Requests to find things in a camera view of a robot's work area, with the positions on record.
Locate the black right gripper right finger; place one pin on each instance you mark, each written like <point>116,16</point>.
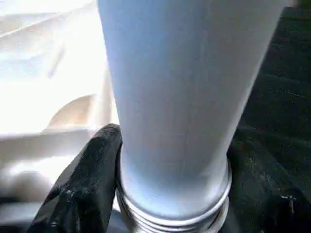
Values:
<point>267,194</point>

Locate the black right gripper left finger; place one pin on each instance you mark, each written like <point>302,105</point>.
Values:
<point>82,189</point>

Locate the white plastic table top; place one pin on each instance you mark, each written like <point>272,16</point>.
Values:
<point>48,82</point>

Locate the white plastic table leg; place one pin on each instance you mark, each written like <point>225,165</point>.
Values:
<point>180,97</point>

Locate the black work mat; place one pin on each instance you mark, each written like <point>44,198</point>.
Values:
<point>282,82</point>

